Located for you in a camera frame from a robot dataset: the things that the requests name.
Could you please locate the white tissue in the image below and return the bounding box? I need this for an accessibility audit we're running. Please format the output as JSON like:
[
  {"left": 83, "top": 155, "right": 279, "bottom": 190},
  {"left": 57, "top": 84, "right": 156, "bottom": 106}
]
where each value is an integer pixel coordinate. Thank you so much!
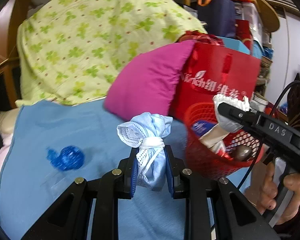
[{"left": 213, "top": 94, "right": 250, "bottom": 133}]

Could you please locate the blue plastic bag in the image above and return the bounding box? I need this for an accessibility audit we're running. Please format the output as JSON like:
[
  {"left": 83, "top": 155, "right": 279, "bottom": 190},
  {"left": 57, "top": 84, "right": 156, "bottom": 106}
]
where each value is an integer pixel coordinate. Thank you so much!
[{"left": 47, "top": 145, "right": 85, "bottom": 171}]

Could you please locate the knotted blue face mask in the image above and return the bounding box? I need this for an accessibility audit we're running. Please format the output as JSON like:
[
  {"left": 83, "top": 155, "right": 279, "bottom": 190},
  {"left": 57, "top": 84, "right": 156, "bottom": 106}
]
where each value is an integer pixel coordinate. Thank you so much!
[{"left": 117, "top": 112, "right": 173, "bottom": 191}]

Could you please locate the person's right hand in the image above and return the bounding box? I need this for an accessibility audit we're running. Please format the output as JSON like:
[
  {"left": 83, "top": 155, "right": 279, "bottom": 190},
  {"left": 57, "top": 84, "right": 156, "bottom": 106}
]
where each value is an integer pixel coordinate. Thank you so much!
[{"left": 256, "top": 160, "right": 300, "bottom": 225}]

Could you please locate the red plastic mesh basket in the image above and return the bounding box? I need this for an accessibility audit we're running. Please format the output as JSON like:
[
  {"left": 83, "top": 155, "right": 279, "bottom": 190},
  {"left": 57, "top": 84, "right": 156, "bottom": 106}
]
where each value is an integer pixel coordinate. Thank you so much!
[{"left": 184, "top": 102, "right": 266, "bottom": 179}]

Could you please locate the blue bed blanket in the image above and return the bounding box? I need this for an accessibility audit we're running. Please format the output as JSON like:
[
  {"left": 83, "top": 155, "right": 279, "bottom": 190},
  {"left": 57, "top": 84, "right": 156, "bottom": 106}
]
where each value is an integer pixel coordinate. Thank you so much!
[{"left": 0, "top": 99, "right": 251, "bottom": 240}]

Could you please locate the red gift bag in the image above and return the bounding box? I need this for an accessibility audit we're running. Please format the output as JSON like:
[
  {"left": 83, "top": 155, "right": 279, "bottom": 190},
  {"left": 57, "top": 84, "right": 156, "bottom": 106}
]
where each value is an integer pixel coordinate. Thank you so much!
[{"left": 169, "top": 42, "right": 261, "bottom": 121}]

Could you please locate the white mattress sheet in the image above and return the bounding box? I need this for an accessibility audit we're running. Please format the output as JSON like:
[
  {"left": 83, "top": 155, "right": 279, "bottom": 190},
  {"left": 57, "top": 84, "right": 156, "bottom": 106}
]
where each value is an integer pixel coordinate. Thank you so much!
[{"left": 0, "top": 108, "right": 19, "bottom": 172}]

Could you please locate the navy blue bag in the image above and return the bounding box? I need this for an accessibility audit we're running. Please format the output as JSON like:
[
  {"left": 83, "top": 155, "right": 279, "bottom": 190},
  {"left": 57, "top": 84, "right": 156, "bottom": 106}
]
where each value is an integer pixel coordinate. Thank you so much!
[{"left": 197, "top": 0, "right": 236, "bottom": 38}]

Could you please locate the magenta pillow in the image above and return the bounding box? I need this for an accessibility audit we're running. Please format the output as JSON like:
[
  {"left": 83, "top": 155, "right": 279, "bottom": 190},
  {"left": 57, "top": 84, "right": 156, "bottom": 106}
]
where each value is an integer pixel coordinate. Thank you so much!
[{"left": 104, "top": 40, "right": 194, "bottom": 121}]

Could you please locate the green clover quilt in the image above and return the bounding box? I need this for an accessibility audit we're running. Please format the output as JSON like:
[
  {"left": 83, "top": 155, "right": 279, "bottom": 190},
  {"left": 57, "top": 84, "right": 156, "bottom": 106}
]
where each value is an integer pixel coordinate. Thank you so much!
[{"left": 16, "top": 0, "right": 204, "bottom": 106}]

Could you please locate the black cable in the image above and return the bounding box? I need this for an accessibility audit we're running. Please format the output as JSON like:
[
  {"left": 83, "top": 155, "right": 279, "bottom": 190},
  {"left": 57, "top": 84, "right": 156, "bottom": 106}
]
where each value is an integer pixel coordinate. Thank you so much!
[{"left": 236, "top": 80, "right": 300, "bottom": 190}]

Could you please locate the wooden bed frame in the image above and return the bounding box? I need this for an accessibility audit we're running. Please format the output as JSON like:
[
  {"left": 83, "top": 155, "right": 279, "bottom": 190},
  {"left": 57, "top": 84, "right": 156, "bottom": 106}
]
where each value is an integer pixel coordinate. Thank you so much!
[{"left": 0, "top": 0, "right": 31, "bottom": 108}]

